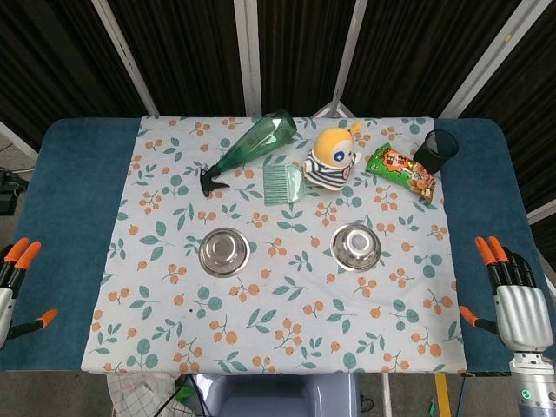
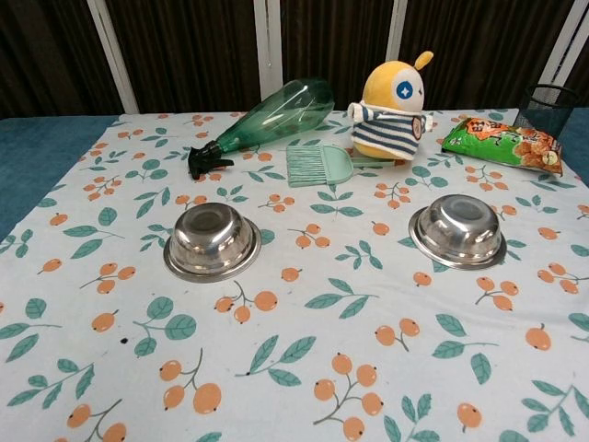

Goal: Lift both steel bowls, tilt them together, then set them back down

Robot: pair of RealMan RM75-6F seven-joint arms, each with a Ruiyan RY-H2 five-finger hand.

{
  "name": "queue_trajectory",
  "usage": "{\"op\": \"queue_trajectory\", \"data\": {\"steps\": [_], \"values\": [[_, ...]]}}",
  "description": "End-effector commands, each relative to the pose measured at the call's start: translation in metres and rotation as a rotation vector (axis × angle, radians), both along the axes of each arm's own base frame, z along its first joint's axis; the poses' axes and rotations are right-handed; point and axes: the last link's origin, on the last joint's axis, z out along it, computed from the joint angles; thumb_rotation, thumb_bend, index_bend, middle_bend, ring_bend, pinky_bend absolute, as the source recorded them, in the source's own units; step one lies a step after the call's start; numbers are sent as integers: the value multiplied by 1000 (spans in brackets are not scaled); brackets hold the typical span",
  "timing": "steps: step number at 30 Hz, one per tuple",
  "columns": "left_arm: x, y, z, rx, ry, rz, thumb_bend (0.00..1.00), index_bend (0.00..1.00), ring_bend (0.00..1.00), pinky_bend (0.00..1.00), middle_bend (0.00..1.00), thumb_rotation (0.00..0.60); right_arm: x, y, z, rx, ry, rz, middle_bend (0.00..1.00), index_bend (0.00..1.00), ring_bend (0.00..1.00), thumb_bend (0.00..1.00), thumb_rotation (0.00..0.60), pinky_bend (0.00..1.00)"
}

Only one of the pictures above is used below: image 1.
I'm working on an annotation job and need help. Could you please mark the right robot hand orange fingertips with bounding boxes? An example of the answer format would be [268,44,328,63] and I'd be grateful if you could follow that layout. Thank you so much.
[459,235,551,351]

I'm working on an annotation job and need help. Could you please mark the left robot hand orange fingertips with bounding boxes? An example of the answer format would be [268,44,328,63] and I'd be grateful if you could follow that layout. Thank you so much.
[0,237,58,349]

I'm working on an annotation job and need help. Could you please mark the steel bowl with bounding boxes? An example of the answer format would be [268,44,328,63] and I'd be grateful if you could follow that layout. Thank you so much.
[329,222,384,272]
[198,227,252,277]

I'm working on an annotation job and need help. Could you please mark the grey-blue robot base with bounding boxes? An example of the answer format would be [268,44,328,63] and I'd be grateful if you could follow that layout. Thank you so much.
[190,372,361,417]

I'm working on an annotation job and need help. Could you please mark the floral tablecloth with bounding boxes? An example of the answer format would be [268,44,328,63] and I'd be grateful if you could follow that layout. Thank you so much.
[81,115,469,375]

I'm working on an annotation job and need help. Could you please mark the black floor device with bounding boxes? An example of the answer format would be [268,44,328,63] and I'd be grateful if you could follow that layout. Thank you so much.
[0,168,30,216]

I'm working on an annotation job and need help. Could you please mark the blue table cover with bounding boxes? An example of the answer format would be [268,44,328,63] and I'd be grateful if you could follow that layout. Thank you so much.
[0,117,556,374]

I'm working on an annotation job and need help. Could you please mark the white table leg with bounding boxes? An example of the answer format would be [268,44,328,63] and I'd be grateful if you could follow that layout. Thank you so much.
[381,373,393,417]

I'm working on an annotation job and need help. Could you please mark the white checked cloth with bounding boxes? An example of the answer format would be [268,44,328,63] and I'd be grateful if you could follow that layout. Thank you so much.
[107,372,192,417]

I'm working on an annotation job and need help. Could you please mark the black mesh cup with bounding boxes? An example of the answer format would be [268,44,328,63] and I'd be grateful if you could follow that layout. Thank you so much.
[412,128,460,174]

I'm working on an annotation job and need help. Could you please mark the green snack bag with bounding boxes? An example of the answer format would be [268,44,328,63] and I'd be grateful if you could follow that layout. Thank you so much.
[364,142,438,204]

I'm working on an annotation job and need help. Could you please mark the yellow plush toy striped shirt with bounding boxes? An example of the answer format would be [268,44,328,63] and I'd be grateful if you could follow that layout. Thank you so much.
[302,120,364,191]

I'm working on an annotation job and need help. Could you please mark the green plastic comb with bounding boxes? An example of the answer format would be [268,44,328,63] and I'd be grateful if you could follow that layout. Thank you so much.
[262,164,321,206]

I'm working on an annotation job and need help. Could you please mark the green spray bottle black trigger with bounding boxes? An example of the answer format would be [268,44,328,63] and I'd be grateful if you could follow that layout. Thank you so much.
[198,109,299,197]

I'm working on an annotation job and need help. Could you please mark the white partition post with foot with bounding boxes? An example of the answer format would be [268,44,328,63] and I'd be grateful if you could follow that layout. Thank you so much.
[312,0,370,119]

